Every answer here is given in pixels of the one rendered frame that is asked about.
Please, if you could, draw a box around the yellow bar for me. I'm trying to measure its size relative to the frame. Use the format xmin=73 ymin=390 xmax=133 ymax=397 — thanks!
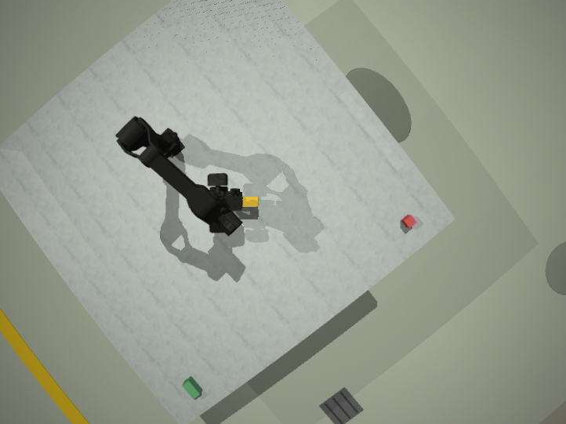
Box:
xmin=242 ymin=197 xmax=259 ymax=207

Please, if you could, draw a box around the green rectangular block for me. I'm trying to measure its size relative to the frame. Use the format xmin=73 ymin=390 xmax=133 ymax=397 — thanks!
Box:
xmin=183 ymin=377 xmax=202 ymax=399

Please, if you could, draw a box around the small red block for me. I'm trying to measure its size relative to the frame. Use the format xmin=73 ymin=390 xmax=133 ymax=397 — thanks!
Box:
xmin=401 ymin=215 xmax=416 ymax=228

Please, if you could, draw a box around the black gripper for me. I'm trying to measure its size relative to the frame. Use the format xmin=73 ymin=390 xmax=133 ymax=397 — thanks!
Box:
xmin=208 ymin=173 xmax=228 ymax=234

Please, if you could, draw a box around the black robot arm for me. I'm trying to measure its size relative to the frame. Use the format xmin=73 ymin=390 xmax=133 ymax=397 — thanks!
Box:
xmin=116 ymin=116 xmax=243 ymax=237

